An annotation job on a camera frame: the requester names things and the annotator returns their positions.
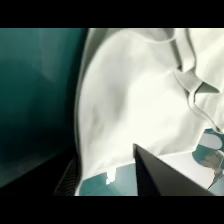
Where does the white T-shirt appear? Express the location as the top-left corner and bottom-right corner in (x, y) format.
(73, 27), (224, 197)

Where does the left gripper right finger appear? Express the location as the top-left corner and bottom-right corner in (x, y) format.
(132, 143), (215, 197)

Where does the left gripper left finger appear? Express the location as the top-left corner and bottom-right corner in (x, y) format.
(53, 153), (82, 197)

